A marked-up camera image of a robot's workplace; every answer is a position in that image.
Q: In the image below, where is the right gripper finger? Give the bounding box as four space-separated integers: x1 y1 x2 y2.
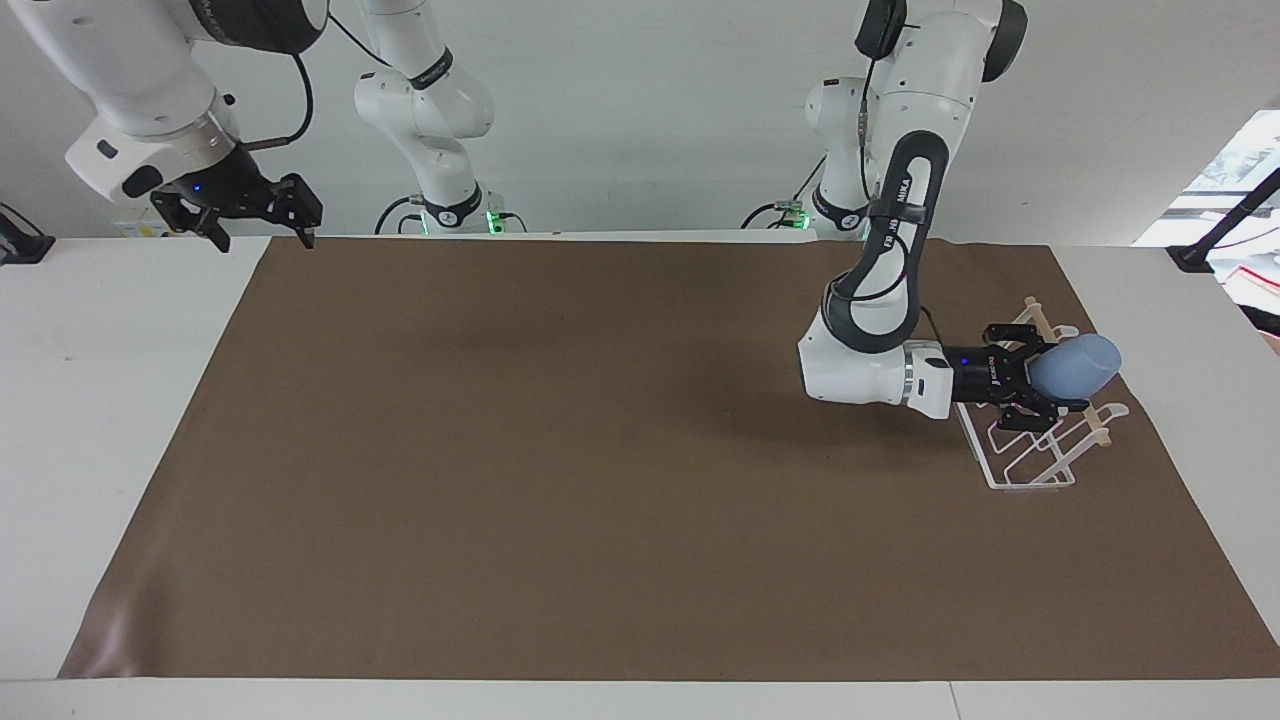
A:
149 187 233 254
255 172 325 251

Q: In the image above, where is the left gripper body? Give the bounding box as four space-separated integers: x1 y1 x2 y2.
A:
944 346 1030 405

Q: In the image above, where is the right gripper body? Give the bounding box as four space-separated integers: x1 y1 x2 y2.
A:
178 147 276 220

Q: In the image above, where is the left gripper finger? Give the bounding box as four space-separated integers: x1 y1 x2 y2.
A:
987 391 1091 434
982 322 1059 368

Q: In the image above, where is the blue cup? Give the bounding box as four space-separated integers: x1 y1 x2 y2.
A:
1028 334 1124 404

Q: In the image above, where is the black stand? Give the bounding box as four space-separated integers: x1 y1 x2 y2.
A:
0 202 57 267
1164 167 1280 274

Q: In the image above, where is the white wire cup holder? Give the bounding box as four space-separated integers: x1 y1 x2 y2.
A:
954 297 1132 494

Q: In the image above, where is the black cable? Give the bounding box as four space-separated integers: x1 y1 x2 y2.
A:
374 194 427 237
741 154 832 230
239 52 315 154
327 11 394 70
846 55 947 347

